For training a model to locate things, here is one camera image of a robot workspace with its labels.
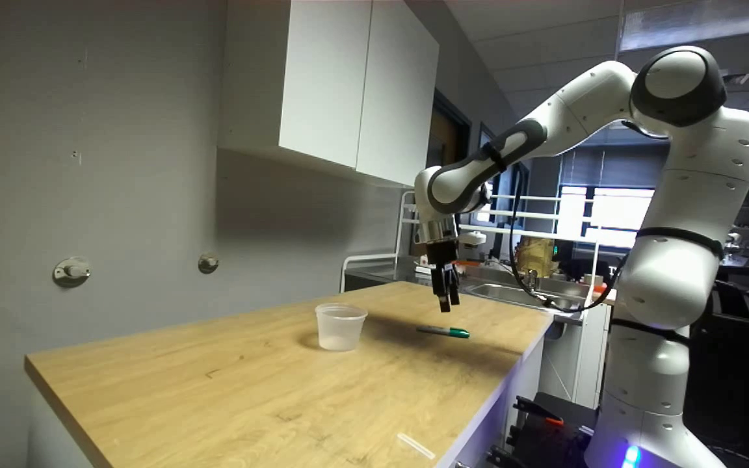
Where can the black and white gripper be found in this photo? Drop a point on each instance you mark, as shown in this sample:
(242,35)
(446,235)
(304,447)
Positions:
(441,240)

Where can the green Sharpie marker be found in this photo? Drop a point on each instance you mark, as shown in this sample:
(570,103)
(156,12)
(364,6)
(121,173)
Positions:
(454,331)

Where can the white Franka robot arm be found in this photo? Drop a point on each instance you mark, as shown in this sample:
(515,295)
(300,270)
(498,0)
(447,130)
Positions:
(696,182)

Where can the clear plastic cup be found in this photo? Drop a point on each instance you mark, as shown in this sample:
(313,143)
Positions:
(338,329)

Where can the white metal rack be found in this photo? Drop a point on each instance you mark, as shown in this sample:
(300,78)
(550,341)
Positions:
(364,257)

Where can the yellowish bag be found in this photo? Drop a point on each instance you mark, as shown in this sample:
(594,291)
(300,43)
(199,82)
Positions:
(536,257)

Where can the black equipment with red parts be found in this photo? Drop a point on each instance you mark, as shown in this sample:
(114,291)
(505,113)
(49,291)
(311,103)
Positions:
(533,429)

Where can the bright window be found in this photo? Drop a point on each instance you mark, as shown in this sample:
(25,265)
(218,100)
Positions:
(611,211)

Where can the white wall cabinet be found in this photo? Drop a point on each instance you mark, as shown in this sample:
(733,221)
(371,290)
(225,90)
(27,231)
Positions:
(338,82)

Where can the small grey wall knob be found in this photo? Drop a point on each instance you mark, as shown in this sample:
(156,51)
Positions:
(209,263)

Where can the large grey wall knob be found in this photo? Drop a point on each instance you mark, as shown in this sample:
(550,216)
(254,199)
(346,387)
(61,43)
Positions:
(70,270)

